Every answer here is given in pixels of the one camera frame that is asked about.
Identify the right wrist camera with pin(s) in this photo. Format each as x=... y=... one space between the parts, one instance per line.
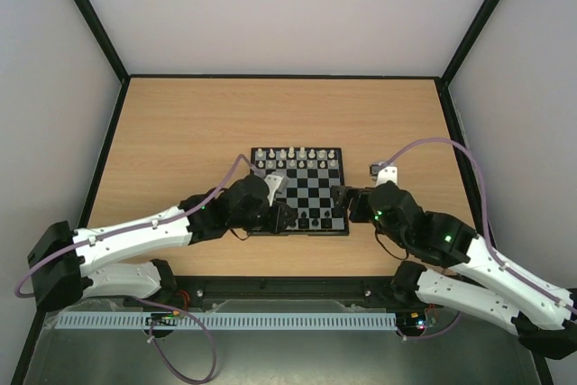
x=382 y=172

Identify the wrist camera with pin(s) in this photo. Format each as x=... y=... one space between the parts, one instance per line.
x=277 y=183
x=382 y=172

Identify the light blue cable duct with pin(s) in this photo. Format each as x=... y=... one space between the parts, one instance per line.
x=228 y=321

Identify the black grey chess board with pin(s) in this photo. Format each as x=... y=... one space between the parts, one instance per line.
x=308 y=189

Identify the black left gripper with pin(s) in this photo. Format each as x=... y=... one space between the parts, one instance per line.
x=277 y=224

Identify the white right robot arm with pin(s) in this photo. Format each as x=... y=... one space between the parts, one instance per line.
x=456 y=267

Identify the black enclosure frame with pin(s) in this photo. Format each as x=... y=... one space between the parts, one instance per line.
x=442 y=83

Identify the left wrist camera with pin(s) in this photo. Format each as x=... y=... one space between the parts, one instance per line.
x=277 y=183

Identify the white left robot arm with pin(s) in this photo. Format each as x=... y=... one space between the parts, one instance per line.
x=67 y=264

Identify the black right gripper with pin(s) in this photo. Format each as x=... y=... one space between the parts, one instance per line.
x=353 y=204

